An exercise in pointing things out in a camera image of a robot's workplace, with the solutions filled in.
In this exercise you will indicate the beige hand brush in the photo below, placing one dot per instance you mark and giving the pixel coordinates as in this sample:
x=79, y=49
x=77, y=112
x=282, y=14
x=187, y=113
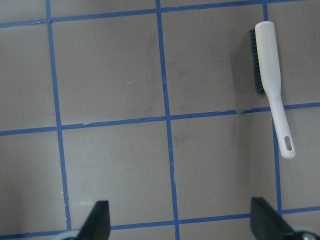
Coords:
x=267, y=80

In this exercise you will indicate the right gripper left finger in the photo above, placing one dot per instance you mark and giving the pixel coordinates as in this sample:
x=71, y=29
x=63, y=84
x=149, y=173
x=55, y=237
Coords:
x=97, y=225

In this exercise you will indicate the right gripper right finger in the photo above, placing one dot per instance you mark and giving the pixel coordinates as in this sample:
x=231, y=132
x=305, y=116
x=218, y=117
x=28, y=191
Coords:
x=267, y=224

